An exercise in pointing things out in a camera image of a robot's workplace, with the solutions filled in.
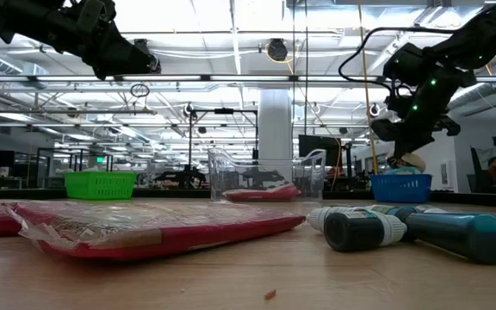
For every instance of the white building column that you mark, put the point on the white building column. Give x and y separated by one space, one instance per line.
276 129

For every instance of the black metal rig frame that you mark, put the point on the black metal rig frame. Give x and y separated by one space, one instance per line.
190 146

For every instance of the small dark white-capped marker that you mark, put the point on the small dark white-capped marker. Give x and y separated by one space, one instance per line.
317 219
360 230

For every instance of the green plastic basket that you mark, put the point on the green plastic basket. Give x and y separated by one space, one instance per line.
101 186

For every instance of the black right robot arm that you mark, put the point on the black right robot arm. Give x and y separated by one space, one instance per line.
480 30

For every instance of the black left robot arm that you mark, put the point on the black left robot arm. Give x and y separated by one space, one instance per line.
24 21

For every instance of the blue frosted toy donut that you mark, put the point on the blue frosted toy donut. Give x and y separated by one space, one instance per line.
403 171

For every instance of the long teal marker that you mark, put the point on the long teal marker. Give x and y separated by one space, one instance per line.
459 234

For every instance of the clear plastic bin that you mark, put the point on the clear plastic bin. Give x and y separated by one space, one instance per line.
231 172

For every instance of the small red crumb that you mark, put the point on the small red crumb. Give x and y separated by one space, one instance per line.
270 294

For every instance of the blue plastic basket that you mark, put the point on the blue plastic basket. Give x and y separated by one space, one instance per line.
403 189

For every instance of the black monitor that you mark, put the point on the black monitor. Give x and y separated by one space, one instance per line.
317 148

